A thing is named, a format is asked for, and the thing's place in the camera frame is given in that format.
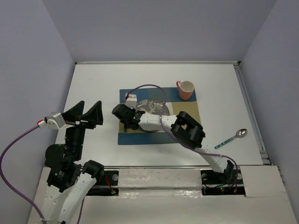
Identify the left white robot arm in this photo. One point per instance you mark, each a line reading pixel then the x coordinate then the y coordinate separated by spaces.
pixel 69 182

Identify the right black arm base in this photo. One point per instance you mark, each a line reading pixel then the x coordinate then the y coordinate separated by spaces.
pixel 213 186

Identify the blue beige checked placemat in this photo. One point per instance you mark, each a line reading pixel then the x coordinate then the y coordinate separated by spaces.
pixel 174 105

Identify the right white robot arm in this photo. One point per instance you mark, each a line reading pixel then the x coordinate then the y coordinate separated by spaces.
pixel 183 129

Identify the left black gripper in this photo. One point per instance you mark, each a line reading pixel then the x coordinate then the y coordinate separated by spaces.
pixel 95 114

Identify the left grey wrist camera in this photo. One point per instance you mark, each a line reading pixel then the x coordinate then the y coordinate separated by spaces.
pixel 53 121

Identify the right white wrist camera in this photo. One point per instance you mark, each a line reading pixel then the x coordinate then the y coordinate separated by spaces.
pixel 130 101

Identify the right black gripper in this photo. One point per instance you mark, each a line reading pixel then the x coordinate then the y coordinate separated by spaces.
pixel 133 109

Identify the dark reindeer plate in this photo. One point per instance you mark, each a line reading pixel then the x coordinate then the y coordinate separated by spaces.
pixel 151 106

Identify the spoon with teal handle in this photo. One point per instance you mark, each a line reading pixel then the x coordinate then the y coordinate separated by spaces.
pixel 239 134

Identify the pink mug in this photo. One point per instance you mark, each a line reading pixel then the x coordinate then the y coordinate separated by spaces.
pixel 185 88

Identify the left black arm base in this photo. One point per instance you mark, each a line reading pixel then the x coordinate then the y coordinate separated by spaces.
pixel 108 186

